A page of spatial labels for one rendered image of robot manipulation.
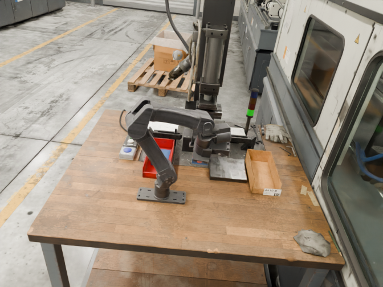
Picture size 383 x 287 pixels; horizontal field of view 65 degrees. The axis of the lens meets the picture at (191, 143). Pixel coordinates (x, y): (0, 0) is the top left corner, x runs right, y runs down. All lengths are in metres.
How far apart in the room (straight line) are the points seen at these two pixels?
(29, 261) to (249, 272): 1.39
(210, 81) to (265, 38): 3.14
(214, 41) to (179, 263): 1.26
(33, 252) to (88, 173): 1.06
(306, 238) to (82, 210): 0.85
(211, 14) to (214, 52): 0.16
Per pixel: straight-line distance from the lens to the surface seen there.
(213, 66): 1.36
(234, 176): 1.40
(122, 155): 1.47
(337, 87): 1.65
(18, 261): 2.34
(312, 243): 1.22
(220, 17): 1.40
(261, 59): 4.54
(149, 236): 1.13
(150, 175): 1.35
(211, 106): 1.41
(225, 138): 1.14
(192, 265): 1.91
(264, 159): 1.56
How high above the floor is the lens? 1.77
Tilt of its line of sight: 32 degrees down
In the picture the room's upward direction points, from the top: 6 degrees clockwise
